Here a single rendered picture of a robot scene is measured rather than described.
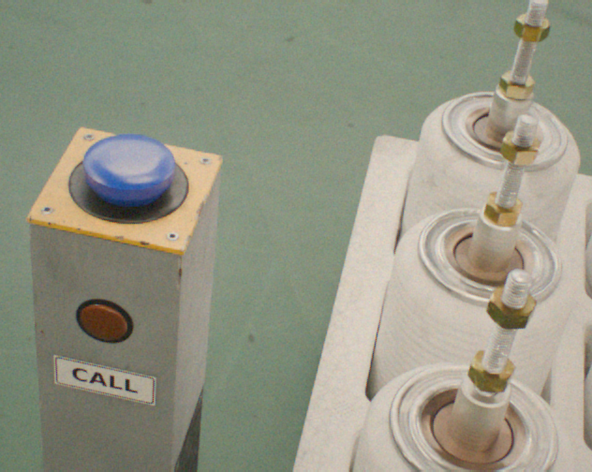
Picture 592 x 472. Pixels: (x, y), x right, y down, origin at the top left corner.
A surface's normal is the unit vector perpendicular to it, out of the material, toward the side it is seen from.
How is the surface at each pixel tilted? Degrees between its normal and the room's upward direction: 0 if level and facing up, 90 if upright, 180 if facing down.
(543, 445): 4
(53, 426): 90
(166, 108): 0
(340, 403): 0
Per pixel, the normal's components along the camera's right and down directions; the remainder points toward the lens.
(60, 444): -0.19, 0.63
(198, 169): 0.11, -0.75
